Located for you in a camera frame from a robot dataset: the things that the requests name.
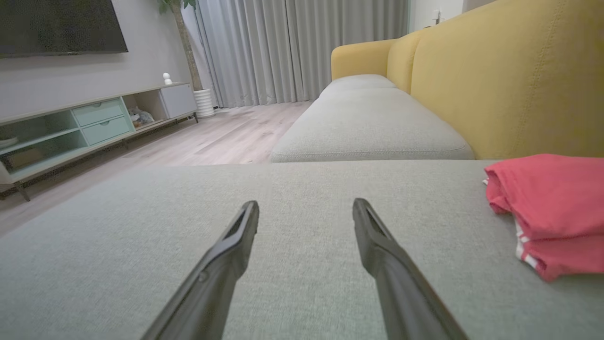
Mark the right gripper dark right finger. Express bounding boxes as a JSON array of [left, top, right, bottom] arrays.
[[352, 197, 469, 340]]

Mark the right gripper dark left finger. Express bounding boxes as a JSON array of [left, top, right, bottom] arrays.
[[141, 199, 260, 340]]

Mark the red basketball jersey number 23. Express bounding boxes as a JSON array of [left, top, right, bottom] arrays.
[[483, 153, 604, 242]]

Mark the large grey sofa chaise cushion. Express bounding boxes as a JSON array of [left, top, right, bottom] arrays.
[[0, 160, 604, 340]]

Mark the long grey sofa seat cushion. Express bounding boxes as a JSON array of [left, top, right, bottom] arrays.
[[270, 87, 475, 164]]

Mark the white ribbed plant pot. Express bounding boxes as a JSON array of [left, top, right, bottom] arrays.
[[193, 88, 217, 119]]

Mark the grey plush toy in cabinet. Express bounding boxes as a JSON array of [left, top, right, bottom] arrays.
[[128, 107, 156, 128]]

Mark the long low TV cabinet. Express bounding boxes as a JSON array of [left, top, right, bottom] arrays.
[[0, 82, 199, 202]]

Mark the mint green cabinet drawer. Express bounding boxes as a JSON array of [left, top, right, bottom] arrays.
[[81, 115, 134, 146], [71, 97, 125, 128]]

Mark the small grey sofa seat cushion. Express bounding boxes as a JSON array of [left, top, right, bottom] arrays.
[[319, 74, 397, 93]]

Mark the narrow yellow sofa backrest cushion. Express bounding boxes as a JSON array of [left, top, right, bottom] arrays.
[[386, 30, 426, 94]]

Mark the yellow sofa armrest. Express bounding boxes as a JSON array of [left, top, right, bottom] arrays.
[[330, 39, 399, 82]]

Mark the wide yellow sofa backrest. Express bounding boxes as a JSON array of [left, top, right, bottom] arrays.
[[410, 0, 604, 160]]

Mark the brown box in cabinet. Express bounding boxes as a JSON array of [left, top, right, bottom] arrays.
[[0, 148, 46, 171]]

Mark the indoor plant with thin trunk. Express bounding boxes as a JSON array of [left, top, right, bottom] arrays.
[[158, 0, 204, 93]]

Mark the grey pleated curtain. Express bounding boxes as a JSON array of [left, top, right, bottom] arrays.
[[181, 0, 410, 110]]

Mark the black wall television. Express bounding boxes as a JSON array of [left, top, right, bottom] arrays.
[[0, 0, 129, 60]]

